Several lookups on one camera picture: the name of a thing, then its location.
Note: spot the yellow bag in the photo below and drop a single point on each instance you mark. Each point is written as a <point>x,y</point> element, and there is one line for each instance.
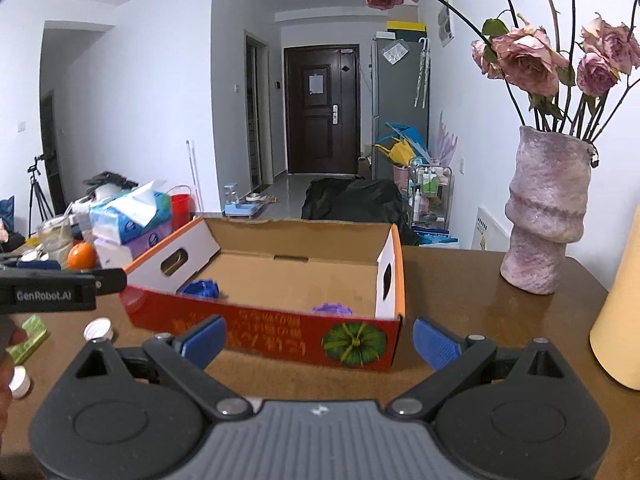
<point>400,152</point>

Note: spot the black camera tripod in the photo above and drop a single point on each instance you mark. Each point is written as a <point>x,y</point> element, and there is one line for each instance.
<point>36,185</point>

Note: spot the pink textured vase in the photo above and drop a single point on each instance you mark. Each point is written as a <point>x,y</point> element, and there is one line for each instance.
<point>545,215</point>

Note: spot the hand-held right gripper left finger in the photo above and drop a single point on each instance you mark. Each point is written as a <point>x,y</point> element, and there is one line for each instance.
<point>205,342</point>

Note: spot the white ribbed bottle cap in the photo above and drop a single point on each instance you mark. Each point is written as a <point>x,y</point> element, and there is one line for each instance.
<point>98,330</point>

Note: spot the purple wall decoration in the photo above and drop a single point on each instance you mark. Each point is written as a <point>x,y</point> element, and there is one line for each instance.
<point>446,142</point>

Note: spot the orange red cardboard box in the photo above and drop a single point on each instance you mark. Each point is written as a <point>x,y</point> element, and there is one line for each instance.
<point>280,342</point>

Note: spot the orange fruit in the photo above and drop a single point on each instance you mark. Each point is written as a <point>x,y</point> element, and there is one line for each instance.
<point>81,256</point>

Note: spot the blue spiky ball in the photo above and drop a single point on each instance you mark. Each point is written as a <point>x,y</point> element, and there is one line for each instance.
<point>201,289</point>

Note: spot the metal rolling cart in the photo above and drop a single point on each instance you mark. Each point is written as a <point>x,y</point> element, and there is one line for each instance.
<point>430,190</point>

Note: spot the white folded umbrella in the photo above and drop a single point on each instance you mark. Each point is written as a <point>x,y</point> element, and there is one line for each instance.
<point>423,72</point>

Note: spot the dark brown entrance door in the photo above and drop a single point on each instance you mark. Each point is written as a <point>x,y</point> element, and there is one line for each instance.
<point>322,125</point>

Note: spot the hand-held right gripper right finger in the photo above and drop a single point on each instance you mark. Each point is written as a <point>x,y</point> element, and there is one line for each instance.
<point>435,342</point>

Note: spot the small white bottle cap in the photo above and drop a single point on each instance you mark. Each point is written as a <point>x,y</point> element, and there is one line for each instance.
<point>20,382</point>

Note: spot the red plastic bucket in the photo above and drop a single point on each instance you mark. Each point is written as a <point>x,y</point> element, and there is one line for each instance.
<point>181,210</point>

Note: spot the clear plastic bag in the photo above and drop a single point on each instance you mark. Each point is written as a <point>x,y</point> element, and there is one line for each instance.
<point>395,51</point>

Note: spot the blue tissue pack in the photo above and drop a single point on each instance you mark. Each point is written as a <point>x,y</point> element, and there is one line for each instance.
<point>127,212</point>

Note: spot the blue patterned bag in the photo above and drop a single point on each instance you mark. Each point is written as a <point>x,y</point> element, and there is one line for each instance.
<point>437,237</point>

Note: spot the pale yellow lampshade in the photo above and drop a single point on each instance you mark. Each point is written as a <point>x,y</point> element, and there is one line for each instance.
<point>620,330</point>

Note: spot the black bag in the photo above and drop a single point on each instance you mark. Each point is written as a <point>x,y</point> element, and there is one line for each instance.
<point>355,200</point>

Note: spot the dried pink rose bouquet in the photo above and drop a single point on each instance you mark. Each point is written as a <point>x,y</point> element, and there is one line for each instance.
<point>530,57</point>

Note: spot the person's left hand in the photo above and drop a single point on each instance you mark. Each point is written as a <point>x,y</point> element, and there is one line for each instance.
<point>12,336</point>

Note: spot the green transparent plastic bottle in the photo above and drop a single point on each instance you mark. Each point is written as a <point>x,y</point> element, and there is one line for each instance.
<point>30,337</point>

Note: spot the clear glass cup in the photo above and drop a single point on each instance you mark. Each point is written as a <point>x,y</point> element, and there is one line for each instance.
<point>55,240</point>

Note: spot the white tissue pack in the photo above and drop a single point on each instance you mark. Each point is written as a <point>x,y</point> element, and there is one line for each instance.
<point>145,245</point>

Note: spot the white paper on door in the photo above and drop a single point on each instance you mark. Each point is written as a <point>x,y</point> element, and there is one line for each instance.
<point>316,83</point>

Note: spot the blue pet water dispenser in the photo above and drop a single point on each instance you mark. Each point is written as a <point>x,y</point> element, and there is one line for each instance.
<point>235,203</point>

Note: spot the grey refrigerator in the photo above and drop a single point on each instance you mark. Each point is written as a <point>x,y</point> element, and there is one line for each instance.
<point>400,95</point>

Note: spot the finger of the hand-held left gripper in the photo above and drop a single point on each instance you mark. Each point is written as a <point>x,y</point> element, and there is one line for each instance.
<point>111,281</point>

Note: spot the yellow box on refrigerator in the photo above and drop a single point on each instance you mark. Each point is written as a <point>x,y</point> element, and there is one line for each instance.
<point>406,25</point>

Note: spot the purple plastic toy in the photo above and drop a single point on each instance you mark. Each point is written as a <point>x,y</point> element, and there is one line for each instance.
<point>332,308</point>

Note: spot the grey interior door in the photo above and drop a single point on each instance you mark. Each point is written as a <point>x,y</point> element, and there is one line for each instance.
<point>255,110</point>

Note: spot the white wall notice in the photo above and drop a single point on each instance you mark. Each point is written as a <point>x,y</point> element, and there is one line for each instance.
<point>445,22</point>

